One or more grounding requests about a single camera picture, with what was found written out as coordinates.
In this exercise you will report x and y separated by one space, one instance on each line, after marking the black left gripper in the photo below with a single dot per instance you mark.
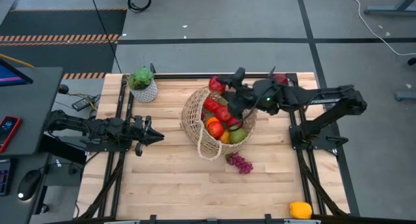
144 136

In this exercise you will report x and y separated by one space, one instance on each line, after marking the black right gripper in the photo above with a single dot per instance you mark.
245 99

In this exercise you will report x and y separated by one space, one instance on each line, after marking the small red apple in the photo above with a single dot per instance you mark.
211 104

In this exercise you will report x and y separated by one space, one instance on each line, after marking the orange fruit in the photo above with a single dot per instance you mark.
212 120

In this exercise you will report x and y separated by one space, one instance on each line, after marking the red-orange round fruit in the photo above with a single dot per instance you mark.
215 129

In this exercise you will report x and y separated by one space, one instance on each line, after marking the green pear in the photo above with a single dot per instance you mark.
238 135

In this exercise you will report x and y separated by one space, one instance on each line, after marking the red and yellow apple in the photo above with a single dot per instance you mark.
225 137

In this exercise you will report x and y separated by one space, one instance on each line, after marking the purple grape bunch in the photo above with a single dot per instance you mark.
240 163

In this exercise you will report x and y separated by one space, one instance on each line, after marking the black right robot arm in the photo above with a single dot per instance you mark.
325 99

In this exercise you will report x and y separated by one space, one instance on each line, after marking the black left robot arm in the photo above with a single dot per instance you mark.
81 126

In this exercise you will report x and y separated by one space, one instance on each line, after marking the woven wicker basket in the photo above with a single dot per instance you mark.
195 120

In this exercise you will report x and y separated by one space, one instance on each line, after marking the succulent in white patterned pot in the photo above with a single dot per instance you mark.
144 91

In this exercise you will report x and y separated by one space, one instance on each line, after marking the dark red apple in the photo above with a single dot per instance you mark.
281 78

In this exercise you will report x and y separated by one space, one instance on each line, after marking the black power adapter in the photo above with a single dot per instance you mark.
83 103

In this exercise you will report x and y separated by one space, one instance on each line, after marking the black round knob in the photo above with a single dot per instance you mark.
63 88

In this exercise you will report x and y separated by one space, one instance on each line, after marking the black computer mouse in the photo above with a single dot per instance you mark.
29 185

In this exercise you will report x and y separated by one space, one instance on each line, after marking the yellow bell pepper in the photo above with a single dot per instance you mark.
300 210

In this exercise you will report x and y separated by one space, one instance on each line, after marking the black mat with hazard stripes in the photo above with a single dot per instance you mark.
65 26

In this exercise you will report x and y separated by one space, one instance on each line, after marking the red smartphone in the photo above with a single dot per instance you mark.
9 130

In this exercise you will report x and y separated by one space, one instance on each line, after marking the black keyboard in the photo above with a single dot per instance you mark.
4 178

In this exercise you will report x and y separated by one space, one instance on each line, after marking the monitor with blue screen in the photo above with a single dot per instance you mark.
9 78

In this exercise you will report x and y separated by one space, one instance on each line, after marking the grey desk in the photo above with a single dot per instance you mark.
13 211

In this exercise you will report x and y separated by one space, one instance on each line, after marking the grey furniture foot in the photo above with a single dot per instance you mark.
405 96

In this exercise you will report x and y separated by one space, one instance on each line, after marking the grey desk leg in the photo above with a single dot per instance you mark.
390 12

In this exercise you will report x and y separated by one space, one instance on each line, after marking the black chair base part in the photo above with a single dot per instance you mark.
412 61

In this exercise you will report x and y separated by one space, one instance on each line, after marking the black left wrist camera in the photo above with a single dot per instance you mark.
138 122

